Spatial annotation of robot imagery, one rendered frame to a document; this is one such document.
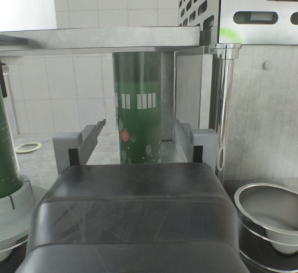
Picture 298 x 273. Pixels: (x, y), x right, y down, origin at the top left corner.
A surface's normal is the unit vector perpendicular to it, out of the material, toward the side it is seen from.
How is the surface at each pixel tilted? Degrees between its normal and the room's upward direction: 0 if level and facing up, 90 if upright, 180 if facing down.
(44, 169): 0
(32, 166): 0
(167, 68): 90
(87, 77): 90
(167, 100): 90
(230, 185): 90
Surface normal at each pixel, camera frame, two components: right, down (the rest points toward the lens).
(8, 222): 0.62, 0.22
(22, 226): -0.02, -0.96
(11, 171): 0.98, 0.04
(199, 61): -1.00, 0.02
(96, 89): 0.02, 0.29
